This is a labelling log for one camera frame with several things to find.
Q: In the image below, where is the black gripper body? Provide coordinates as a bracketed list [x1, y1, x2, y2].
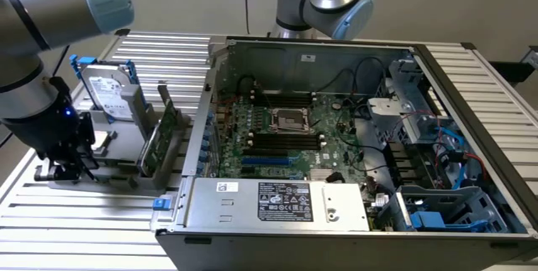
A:
[1, 109, 92, 167]

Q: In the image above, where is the black RAM slot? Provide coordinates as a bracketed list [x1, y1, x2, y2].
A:
[245, 143, 328, 151]
[248, 135, 327, 142]
[247, 139, 328, 146]
[251, 97, 316, 103]
[251, 93, 316, 100]
[251, 89, 316, 96]
[248, 130, 325, 138]

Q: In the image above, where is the silver CPU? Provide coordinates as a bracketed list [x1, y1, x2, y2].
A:
[90, 130, 119, 153]

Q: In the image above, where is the grey parts rack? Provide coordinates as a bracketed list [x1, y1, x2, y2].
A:
[44, 84, 195, 192]

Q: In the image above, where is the green graphics card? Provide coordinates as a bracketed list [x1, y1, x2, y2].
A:
[135, 84, 184, 179]

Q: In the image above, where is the silver hard disk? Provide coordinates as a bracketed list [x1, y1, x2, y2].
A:
[78, 62, 140, 124]

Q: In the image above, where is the hard disk drive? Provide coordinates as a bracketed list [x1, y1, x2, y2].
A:
[68, 54, 155, 124]

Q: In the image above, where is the silver power supply unit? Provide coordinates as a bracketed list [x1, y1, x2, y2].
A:
[183, 177, 371, 233]

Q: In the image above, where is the blue expansion slot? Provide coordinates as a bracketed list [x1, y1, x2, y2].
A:
[240, 156, 292, 166]

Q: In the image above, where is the black expansion slot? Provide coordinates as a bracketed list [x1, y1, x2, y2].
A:
[241, 148, 289, 158]

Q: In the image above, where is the CPU socket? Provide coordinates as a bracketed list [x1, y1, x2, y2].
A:
[267, 106, 312, 134]

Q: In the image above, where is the silver chipset heatsink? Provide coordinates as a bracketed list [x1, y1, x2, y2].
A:
[309, 168, 336, 182]

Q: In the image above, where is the green motherboard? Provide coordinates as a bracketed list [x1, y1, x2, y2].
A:
[208, 89, 371, 184]

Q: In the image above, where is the black open PC case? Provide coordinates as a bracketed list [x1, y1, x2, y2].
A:
[151, 35, 538, 271]

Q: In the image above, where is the silver metal disk bay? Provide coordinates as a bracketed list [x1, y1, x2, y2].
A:
[367, 59, 450, 146]

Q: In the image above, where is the blue-grey plastic disk bay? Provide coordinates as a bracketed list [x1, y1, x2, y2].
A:
[376, 185, 512, 233]

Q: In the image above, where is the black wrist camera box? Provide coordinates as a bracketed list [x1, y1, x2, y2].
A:
[48, 76, 96, 154]

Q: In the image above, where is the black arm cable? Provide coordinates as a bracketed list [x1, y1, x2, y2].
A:
[49, 45, 72, 79]

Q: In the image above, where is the black hanging cable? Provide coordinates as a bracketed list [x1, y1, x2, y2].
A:
[236, 0, 252, 34]

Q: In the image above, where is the black power wire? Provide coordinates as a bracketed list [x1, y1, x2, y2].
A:
[315, 57, 385, 96]

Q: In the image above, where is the blue SATA wire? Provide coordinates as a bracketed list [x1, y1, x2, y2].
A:
[432, 125, 468, 190]

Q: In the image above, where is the red SATA wire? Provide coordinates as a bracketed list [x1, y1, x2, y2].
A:
[462, 152, 491, 181]

